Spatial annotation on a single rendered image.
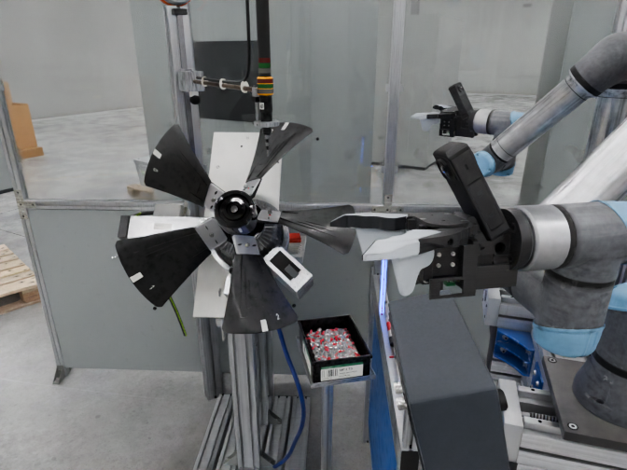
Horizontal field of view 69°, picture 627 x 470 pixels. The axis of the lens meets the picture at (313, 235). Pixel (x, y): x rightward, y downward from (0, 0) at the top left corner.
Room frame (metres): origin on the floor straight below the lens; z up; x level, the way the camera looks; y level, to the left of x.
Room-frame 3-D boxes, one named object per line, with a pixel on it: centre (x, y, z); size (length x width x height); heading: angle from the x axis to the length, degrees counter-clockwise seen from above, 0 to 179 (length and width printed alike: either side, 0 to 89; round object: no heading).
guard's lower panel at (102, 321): (2.02, 0.09, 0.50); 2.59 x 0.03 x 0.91; 87
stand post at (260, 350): (1.64, 0.25, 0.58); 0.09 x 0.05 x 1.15; 87
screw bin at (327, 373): (1.12, -0.06, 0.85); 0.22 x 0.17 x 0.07; 12
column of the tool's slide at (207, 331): (1.91, 0.51, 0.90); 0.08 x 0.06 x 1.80; 122
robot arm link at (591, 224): (0.50, -0.33, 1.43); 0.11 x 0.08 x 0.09; 100
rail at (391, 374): (1.18, -0.23, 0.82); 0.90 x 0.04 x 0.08; 177
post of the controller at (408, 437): (0.75, -0.20, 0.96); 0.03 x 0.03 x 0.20; 87
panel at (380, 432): (1.18, -0.23, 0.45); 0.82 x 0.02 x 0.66; 177
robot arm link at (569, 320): (0.52, -0.32, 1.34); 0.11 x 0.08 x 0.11; 10
